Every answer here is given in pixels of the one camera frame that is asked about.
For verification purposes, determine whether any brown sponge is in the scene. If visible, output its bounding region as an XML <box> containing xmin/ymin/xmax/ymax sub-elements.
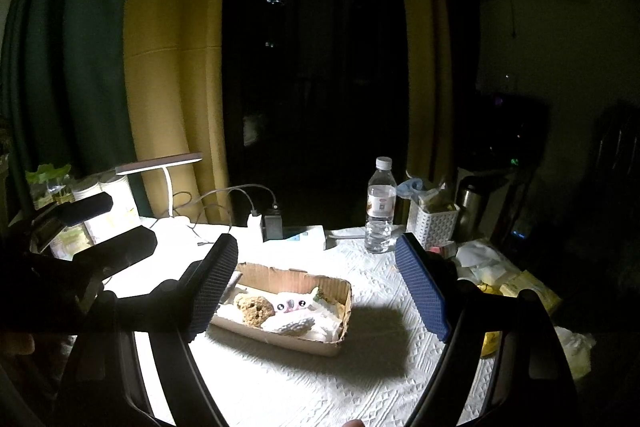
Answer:
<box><xmin>235</xmin><ymin>293</ymin><xmax>274</xmax><ymax>326</ymax></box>

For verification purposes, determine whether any green curtain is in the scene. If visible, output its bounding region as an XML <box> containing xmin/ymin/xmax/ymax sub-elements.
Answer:
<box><xmin>0</xmin><ymin>0</ymin><xmax>152</xmax><ymax>219</ymax></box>

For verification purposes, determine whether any white crumpled plastic bag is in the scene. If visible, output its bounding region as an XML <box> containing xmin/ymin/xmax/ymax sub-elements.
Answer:
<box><xmin>455</xmin><ymin>239</ymin><xmax>507</xmax><ymax>283</ymax></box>

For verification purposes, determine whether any white woven basket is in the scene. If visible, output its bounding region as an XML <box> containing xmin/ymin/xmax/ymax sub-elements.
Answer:
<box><xmin>406</xmin><ymin>202</ymin><xmax>461</xmax><ymax>251</ymax></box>

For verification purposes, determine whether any pale yellow tissue pack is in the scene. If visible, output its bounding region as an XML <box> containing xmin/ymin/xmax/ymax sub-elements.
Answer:
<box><xmin>500</xmin><ymin>269</ymin><xmax>564</xmax><ymax>316</ymax></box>

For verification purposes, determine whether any steel thermos flask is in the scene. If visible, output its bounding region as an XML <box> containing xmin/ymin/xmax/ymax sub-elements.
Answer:
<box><xmin>457</xmin><ymin>177</ymin><xmax>489</xmax><ymax>243</ymax></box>

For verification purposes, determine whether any blue white flat box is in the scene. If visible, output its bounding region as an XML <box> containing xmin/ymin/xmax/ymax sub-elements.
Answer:
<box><xmin>262</xmin><ymin>226</ymin><xmax>328</xmax><ymax>253</ymax></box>

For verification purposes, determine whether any brown cardboard box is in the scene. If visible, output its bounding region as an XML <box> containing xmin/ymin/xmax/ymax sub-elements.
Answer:
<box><xmin>209</xmin><ymin>261</ymin><xmax>354</xmax><ymax>358</ymax></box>

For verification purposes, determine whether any green potted plant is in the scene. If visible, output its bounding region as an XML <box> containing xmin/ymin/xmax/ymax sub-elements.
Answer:
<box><xmin>25</xmin><ymin>163</ymin><xmax>74</xmax><ymax>208</ymax></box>

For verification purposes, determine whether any thin charging cable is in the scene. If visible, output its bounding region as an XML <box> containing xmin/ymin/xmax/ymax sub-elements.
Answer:
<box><xmin>172</xmin><ymin>191</ymin><xmax>257</xmax><ymax>248</ymax></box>

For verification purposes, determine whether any black power adapter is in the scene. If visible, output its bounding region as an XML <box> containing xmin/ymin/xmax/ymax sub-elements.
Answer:
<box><xmin>263</xmin><ymin>208</ymin><xmax>285</xmax><ymax>242</ymax></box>

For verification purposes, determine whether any black charging cable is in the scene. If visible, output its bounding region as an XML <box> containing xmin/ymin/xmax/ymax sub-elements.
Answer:
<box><xmin>227</xmin><ymin>186</ymin><xmax>279</xmax><ymax>214</ymax></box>

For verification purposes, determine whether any white crumpled tissue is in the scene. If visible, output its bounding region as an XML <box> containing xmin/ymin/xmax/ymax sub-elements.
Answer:
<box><xmin>552</xmin><ymin>324</ymin><xmax>599</xmax><ymax>381</ymax></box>

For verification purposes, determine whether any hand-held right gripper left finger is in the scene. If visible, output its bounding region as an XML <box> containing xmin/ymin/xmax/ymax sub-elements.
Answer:
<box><xmin>60</xmin><ymin>234</ymin><xmax>240</xmax><ymax>427</ymax></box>

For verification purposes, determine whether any dark appliance with lights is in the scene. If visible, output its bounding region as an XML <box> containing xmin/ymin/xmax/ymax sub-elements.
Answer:
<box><xmin>460</xmin><ymin>92</ymin><xmax>552</xmax><ymax>174</ymax></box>

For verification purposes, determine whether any clear plastic water bottle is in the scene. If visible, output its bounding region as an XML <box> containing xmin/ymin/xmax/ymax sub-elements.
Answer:
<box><xmin>364</xmin><ymin>156</ymin><xmax>399</xmax><ymax>255</ymax></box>

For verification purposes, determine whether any yellow printed packet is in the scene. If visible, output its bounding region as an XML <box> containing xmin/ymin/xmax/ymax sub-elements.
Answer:
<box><xmin>477</xmin><ymin>282</ymin><xmax>504</xmax><ymax>359</ymax></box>

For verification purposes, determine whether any pink white plush toy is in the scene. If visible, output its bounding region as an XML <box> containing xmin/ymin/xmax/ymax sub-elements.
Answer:
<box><xmin>272</xmin><ymin>291</ymin><xmax>321</xmax><ymax>316</ymax></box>

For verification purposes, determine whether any yellow curtain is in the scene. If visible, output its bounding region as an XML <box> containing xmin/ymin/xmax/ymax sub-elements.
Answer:
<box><xmin>394</xmin><ymin>0</ymin><xmax>457</xmax><ymax>188</ymax></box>
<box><xmin>122</xmin><ymin>0</ymin><xmax>242</xmax><ymax>228</ymax></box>

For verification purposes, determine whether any blue plastic bag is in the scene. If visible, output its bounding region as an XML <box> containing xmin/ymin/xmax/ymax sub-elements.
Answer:
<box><xmin>399</xmin><ymin>177</ymin><xmax>427</xmax><ymax>204</ymax></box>

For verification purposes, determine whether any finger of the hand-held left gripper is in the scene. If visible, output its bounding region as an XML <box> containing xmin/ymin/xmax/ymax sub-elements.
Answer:
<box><xmin>75</xmin><ymin>226</ymin><xmax>159</xmax><ymax>279</ymax></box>
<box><xmin>30</xmin><ymin>191</ymin><xmax>115</xmax><ymax>229</ymax></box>

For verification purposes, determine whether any white desk lamp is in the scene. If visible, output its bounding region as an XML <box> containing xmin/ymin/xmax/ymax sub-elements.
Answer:
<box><xmin>115</xmin><ymin>152</ymin><xmax>205</xmax><ymax>230</ymax></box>

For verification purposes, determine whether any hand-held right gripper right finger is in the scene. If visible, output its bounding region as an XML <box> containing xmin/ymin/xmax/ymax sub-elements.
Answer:
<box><xmin>394</xmin><ymin>232</ymin><xmax>577</xmax><ymax>427</ymax></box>

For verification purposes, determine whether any small pink box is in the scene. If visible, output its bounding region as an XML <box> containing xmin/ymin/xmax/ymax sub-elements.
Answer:
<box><xmin>427</xmin><ymin>243</ymin><xmax>459</xmax><ymax>261</ymax></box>

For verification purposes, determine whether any white tablecloth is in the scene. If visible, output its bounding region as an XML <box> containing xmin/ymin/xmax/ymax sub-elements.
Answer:
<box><xmin>102</xmin><ymin>214</ymin><xmax>566</xmax><ymax>427</ymax></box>

